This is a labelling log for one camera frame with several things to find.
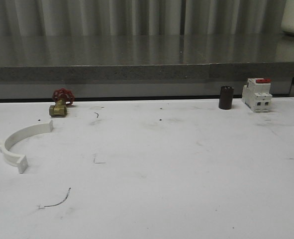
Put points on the white half pipe clamp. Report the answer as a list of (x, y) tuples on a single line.
[(19, 160)]

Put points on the dark brown cylindrical capacitor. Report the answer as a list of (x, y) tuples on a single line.
[(226, 97)]

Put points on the brass valve red handwheel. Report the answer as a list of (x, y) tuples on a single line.
[(62, 98)]

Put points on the white circuit breaker red switch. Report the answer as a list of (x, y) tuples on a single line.
[(256, 94)]

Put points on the grey stone counter shelf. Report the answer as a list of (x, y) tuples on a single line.
[(126, 67)]

